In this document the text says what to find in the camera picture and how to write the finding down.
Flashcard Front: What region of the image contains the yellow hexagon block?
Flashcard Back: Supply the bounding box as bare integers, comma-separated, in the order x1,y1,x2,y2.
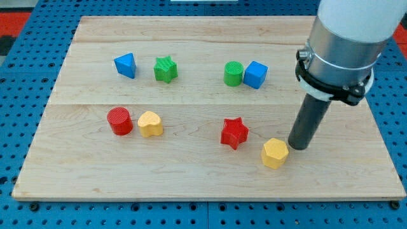
261,138,289,169

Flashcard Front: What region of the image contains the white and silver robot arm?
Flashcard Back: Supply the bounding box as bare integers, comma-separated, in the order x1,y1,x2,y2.
296,0,406,106

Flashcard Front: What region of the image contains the red star block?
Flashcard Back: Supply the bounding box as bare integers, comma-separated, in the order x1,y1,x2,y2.
220,117,249,150

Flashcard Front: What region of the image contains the green cylinder block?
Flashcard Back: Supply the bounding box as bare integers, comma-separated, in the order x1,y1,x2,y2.
223,61,244,87

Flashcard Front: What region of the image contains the yellow heart block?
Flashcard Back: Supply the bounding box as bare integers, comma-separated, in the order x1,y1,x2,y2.
137,111,163,137

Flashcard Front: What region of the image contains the green star block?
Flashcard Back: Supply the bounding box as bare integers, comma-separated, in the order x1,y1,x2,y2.
153,56,178,83

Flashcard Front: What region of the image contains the light wooden board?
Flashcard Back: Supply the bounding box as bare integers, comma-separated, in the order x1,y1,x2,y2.
12,16,406,202

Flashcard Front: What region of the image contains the blue cube block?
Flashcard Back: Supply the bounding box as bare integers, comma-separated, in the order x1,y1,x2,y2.
244,61,268,89

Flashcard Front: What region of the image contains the red cylinder block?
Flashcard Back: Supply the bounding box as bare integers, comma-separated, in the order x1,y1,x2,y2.
107,107,133,135

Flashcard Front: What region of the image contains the blue triangle block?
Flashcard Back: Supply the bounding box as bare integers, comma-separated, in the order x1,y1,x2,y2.
114,53,136,79

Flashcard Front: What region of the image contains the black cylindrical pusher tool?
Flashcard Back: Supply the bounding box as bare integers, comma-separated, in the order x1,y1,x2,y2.
288,94,331,150

